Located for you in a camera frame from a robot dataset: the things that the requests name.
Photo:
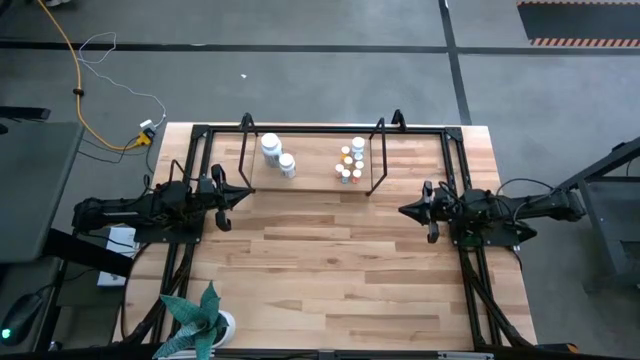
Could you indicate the green artificial plant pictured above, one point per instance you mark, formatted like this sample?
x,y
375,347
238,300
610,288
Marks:
x,y
195,320

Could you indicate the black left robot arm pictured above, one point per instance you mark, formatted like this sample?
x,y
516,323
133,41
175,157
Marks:
x,y
135,210

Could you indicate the white plant pot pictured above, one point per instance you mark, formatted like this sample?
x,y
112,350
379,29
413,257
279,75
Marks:
x,y
229,325

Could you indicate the black computer mouse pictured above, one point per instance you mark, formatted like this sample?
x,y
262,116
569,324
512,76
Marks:
x,y
21,317

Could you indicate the black desk beam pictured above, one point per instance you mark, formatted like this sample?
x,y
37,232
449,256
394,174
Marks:
x,y
85,250

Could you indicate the black orange object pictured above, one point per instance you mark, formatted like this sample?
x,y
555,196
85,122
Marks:
x,y
565,347

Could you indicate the small deep yellow pill bottle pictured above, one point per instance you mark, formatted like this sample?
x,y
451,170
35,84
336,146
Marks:
x,y
345,150

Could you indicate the medium white supplement bottle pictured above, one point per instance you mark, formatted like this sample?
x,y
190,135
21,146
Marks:
x,y
287,164

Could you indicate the black aluminium table frame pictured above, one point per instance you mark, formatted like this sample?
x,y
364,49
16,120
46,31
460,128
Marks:
x,y
325,130

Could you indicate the black bar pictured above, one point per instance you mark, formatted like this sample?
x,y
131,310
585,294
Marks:
x,y
25,113

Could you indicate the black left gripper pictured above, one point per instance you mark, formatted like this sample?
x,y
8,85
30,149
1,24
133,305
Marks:
x,y
212,192

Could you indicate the large white supplement bottle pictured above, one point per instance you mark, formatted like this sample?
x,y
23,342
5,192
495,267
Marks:
x,y
270,146

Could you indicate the black metal stand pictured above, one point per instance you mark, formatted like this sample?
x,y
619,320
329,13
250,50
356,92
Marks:
x,y
605,240

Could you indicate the small pale yellow pill bottle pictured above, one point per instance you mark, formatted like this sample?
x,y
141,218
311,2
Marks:
x,y
359,165
348,160

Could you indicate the white charger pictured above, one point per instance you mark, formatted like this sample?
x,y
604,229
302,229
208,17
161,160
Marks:
x,y
146,123

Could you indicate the yellow power plug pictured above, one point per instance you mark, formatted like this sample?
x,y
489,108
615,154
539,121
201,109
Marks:
x,y
145,138

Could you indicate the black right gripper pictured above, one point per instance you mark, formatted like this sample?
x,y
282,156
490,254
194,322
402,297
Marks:
x,y
437,212

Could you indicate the dark grey desk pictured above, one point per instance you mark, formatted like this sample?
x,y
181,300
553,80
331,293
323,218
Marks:
x,y
35,190

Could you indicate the white melatonin bottle blue label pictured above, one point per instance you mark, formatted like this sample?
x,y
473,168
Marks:
x,y
358,144

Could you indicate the small pill bottle teal label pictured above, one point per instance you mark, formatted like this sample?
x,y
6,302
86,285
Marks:
x,y
345,175

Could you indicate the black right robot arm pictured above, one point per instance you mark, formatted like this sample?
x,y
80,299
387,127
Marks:
x,y
540,205

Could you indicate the white box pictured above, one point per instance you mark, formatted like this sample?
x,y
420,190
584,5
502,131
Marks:
x,y
120,240

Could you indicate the black mat striped edge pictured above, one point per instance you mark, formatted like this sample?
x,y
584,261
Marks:
x,y
575,20

